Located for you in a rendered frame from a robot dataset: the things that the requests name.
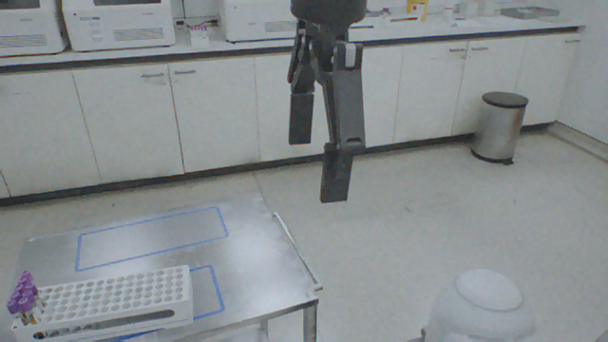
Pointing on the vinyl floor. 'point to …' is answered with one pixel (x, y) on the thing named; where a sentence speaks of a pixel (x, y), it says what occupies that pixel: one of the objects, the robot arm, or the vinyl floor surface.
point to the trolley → (259, 280)
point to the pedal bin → (499, 126)
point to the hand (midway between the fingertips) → (314, 161)
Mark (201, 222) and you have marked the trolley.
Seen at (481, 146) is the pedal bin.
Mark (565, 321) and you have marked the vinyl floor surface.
